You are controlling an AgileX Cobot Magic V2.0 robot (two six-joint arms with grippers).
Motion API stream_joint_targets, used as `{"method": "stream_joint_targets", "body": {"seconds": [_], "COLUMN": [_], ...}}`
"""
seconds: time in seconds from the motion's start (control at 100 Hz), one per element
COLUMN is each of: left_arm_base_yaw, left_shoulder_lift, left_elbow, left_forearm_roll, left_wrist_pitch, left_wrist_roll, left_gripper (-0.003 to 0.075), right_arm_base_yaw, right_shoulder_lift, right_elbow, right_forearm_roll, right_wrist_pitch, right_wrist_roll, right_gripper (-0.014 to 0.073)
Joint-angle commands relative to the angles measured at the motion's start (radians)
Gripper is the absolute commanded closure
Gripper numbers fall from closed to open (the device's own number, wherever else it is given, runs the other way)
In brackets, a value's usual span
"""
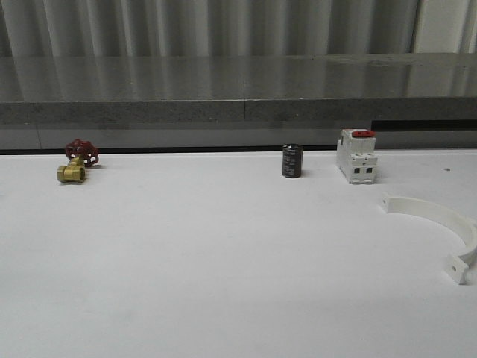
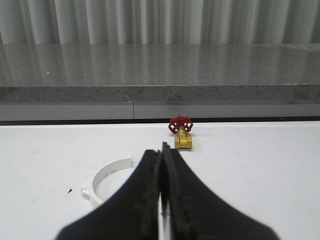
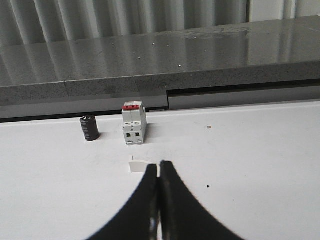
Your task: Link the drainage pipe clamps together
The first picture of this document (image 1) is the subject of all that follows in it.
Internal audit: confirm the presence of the white half pipe clamp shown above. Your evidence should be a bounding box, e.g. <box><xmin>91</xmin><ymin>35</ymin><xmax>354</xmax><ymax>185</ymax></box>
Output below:
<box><xmin>382</xmin><ymin>193</ymin><xmax>476</xmax><ymax>285</ymax></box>

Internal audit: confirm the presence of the grey stone countertop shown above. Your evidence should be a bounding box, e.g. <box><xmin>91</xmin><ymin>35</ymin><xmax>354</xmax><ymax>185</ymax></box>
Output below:
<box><xmin>1</xmin><ymin>54</ymin><xmax>476</xmax><ymax>131</ymax></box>

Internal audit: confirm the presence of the brass valve red handwheel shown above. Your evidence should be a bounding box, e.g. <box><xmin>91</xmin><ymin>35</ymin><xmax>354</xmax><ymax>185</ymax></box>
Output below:
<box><xmin>57</xmin><ymin>139</ymin><xmax>99</xmax><ymax>183</ymax></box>

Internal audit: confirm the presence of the white circuit breaker red switch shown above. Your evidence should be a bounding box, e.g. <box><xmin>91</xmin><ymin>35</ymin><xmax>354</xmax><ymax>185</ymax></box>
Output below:
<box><xmin>336</xmin><ymin>129</ymin><xmax>377</xmax><ymax>184</ymax></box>

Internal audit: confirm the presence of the black cylindrical capacitor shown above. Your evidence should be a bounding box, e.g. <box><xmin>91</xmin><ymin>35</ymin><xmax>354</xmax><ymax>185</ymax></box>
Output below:
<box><xmin>282</xmin><ymin>144</ymin><xmax>303</xmax><ymax>178</ymax></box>

